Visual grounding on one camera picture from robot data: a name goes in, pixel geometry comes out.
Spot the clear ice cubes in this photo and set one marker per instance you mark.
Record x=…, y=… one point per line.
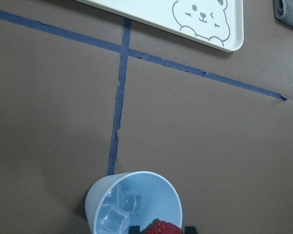
x=118, y=207

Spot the red strawberry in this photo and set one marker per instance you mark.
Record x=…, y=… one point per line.
x=161, y=227

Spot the grey folded cloth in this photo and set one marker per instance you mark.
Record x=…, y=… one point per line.
x=283, y=11

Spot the white bear serving tray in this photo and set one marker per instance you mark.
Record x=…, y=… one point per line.
x=215, y=23

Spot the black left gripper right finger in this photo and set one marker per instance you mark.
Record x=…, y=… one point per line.
x=190, y=230

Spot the light blue plastic cup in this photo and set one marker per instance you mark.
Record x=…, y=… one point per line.
x=159, y=198

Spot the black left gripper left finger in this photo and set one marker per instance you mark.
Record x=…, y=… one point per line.
x=134, y=230

